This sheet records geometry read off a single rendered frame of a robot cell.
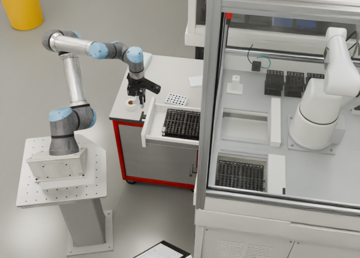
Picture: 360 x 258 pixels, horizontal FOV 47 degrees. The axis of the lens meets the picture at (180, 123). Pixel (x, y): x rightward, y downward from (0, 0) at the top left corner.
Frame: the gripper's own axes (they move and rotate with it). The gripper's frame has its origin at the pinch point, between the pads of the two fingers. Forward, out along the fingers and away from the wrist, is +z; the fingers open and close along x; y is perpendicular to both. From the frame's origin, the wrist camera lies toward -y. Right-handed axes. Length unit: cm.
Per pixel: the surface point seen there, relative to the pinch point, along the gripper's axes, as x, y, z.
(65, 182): 39, 35, 24
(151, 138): 12.7, -6.2, 12.6
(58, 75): -122, 115, 100
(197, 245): 55, -37, 43
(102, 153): 17.5, 21.2, 24.2
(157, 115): -8.5, -5.1, 16.6
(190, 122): -2.8, -24.8, 13.2
